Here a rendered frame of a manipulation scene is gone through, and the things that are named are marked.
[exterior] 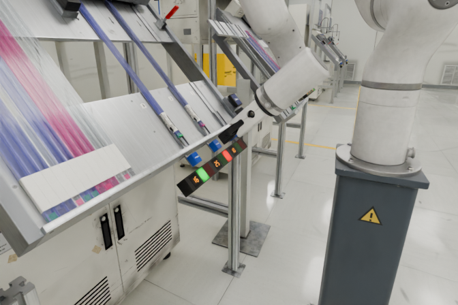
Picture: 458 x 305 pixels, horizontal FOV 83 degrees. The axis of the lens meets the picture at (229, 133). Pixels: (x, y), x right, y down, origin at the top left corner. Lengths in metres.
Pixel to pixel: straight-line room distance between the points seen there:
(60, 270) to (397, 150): 0.94
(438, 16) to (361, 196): 0.39
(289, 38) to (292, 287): 1.01
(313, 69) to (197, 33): 1.38
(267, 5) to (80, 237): 0.81
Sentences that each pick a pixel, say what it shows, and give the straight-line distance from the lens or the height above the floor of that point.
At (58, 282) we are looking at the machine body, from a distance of 0.97.
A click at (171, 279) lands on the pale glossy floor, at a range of 1.33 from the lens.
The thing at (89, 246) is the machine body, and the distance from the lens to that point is 0.98.
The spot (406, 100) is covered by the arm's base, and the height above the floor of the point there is 0.86.
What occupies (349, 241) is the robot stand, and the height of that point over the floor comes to 0.50.
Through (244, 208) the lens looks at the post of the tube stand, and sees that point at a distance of 1.38.
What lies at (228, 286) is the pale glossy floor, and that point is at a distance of 1.28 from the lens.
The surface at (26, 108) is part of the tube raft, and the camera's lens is 0.56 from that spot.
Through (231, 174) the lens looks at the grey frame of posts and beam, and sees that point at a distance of 1.04.
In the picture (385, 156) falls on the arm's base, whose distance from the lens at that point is 0.69.
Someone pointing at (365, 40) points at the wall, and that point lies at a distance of 8.23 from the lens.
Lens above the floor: 0.97
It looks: 18 degrees down
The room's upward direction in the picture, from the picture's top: straight up
